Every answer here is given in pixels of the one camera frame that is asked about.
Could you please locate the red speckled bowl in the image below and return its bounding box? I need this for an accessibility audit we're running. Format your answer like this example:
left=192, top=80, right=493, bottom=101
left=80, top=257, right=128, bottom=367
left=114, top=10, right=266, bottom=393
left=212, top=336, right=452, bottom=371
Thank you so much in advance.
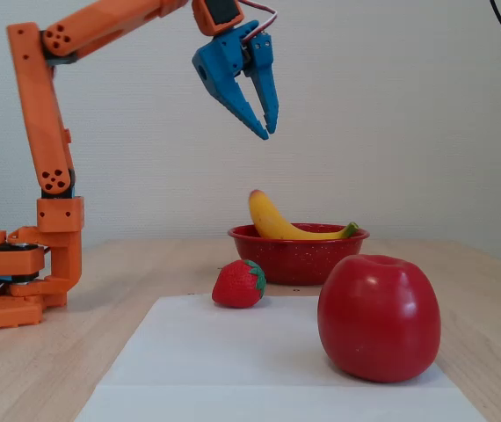
left=227, top=222, right=371, bottom=287

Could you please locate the white red black servo cable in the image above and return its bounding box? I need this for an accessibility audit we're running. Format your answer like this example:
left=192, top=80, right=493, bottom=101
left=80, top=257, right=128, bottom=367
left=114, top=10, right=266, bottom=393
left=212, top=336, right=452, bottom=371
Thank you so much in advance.
left=237, top=0, right=279, bottom=43

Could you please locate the red toy apple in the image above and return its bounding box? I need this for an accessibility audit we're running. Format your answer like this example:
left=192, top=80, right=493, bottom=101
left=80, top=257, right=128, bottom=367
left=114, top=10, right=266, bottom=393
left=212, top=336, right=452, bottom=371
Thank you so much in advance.
left=317, top=253, right=442, bottom=383

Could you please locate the yellow toy banana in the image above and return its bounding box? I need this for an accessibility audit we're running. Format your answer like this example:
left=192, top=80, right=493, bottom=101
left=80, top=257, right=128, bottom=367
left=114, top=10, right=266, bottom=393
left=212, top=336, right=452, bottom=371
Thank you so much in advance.
left=248, top=189, right=360, bottom=241

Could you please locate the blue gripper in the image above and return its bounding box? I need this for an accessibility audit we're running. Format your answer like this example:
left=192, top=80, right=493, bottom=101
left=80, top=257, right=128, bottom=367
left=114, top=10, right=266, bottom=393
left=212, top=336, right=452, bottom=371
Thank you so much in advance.
left=191, top=20, right=280, bottom=142

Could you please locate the white paper sheet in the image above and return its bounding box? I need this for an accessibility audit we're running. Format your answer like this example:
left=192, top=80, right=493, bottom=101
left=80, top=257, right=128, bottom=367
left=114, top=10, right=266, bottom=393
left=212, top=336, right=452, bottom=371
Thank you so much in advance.
left=73, top=295, right=489, bottom=422

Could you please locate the red toy strawberry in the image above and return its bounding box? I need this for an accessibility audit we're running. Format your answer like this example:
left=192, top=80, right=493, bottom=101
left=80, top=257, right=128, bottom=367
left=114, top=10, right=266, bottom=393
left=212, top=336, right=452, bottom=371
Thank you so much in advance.
left=211, top=258, right=268, bottom=309

